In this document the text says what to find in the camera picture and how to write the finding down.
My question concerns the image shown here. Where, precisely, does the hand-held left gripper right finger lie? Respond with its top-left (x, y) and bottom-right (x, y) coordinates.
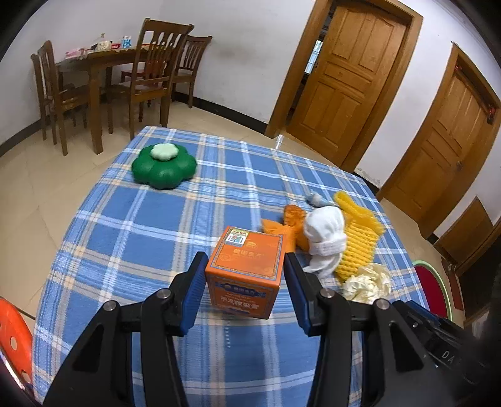
top-left (284, 252), bottom-right (441, 407)

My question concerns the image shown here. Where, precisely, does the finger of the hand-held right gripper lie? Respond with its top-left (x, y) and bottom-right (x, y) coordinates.
top-left (392, 299), bottom-right (441, 347)

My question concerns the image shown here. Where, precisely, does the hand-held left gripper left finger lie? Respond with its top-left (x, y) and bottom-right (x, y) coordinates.
top-left (43, 251), bottom-right (208, 407)

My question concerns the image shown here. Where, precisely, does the red basin with green rim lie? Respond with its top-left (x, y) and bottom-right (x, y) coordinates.
top-left (413, 260), bottom-right (452, 319)

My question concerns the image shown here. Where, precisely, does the white tissue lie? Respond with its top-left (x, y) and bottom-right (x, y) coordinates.
top-left (341, 263), bottom-right (392, 306)

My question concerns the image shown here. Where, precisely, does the orange cardboard box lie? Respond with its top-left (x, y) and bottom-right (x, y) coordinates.
top-left (205, 226), bottom-right (286, 320)

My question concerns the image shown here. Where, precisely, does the yellow foam fruit net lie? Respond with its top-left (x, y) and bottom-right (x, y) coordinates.
top-left (333, 190), bottom-right (382, 283)

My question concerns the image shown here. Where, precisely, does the black metal door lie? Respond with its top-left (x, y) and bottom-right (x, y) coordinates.
top-left (456, 260), bottom-right (501, 325)

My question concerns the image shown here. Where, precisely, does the orange snack wrapper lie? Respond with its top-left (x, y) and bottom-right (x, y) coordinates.
top-left (261, 204), bottom-right (311, 255)

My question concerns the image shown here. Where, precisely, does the blue plaid tablecloth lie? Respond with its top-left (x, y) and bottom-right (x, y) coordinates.
top-left (33, 125), bottom-right (425, 407)

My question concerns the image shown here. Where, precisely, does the small pale blue object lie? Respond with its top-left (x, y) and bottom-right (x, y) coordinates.
top-left (306, 191), bottom-right (333, 207)

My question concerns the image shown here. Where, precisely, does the green flower-shaped box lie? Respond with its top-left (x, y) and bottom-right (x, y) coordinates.
top-left (132, 143), bottom-right (197, 190)

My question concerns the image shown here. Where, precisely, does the closed wooden door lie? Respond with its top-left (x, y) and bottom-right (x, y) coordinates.
top-left (381, 44), bottom-right (501, 235)

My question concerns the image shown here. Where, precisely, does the orange plastic stool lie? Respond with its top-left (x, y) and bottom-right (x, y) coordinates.
top-left (0, 296), bottom-right (34, 388)

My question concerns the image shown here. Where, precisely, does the open wooden door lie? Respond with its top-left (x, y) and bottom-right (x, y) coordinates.
top-left (287, 1), bottom-right (415, 167)

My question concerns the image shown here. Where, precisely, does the wooden dining chair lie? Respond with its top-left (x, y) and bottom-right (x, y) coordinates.
top-left (31, 40), bottom-right (90, 156)
top-left (119, 35), bottom-right (213, 109)
top-left (105, 18), bottom-right (195, 142)

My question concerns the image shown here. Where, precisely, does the wooden dining table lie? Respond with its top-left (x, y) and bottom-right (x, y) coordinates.
top-left (57, 46), bottom-right (157, 155)

